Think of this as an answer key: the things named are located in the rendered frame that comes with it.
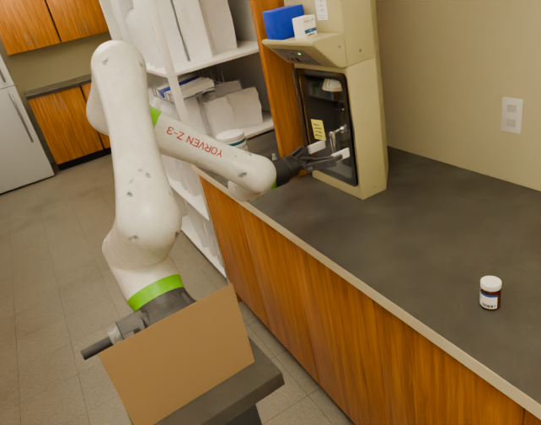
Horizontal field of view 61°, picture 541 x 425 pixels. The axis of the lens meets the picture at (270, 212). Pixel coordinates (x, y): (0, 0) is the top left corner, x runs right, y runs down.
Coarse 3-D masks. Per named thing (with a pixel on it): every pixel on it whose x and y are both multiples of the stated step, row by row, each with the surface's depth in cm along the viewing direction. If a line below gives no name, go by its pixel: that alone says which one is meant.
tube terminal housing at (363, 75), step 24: (288, 0) 155; (312, 0) 144; (336, 0) 134; (360, 0) 136; (336, 24) 138; (360, 24) 138; (360, 48) 141; (336, 72) 147; (360, 72) 144; (360, 96) 147; (360, 120) 150; (384, 120) 173; (360, 144) 154; (384, 144) 168; (360, 168) 157; (384, 168) 164; (360, 192) 162
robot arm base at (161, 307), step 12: (180, 288) 101; (156, 300) 96; (168, 300) 97; (180, 300) 98; (192, 300) 100; (132, 312) 97; (144, 312) 97; (156, 312) 95; (168, 312) 95; (120, 324) 95; (132, 324) 95; (144, 324) 96; (108, 336) 95; (120, 336) 94; (84, 348) 94; (96, 348) 94
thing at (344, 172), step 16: (304, 80) 163; (320, 80) 155; (336, 80) 147; (304, 96) 168; (320, 96) 158; (336, 96) 150; (304, 112) 172; (320, 112) 162; (336, 112) 154; (336, 128) 157; (336, 144) 161; (352, 144) 153; (352, 160) 156; (336, 176) 170; (352, 176) 160
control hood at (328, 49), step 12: (312, 36) 142; (324, 36) 137; (336, 36) 136; (276, 48) 155; (288, 48) 148; (300, 48) 142; (312, 48) 136; (324, 48) 135; (336, 48) 137; (324, 60) 140; (336, 60) 138
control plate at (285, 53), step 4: (280, 52) 158; (284, 52) 155; (288, 52) 152; (292, 52) 150; (296, 52) 148; (300, 52) 145; (304, 52) 143; (284, 56) 160; (288, 56) 157; (292, 56) 155; (296, 56) 153; (300, 56) 150; (304, 56) 148; (308, 56) 145; (288, 60) 162; (296, 60) 157; (300, 60) 154; (304, 60) 151; (312, 60) 147; (316, 64) 149
